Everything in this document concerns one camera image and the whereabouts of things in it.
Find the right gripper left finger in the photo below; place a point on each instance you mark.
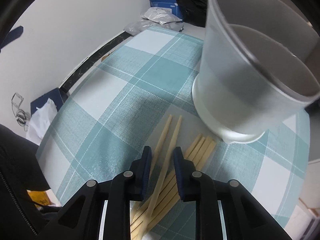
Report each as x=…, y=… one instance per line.
x=102, y=205

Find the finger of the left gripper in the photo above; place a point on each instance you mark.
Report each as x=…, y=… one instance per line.
x=12, y=35

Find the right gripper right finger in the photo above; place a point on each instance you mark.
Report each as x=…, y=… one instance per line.
x=223, y=210

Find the dark blue paper bag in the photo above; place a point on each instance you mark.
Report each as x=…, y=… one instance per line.
x=56, y=95

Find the white plastic bag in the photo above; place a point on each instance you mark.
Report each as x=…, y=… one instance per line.
x=40, y=122

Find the teal plaid table mat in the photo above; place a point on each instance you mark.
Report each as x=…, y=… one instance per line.
x=123, y=105

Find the small white mailer bag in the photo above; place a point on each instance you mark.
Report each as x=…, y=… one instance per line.
x=160, y=15

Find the white utensil holder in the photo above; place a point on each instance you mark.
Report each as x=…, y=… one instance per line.
x=253, y=72

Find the blue cardboard box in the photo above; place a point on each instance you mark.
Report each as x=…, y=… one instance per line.
x=168, y=4

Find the black bag on floor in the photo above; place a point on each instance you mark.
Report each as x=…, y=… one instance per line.
x=193, y=11

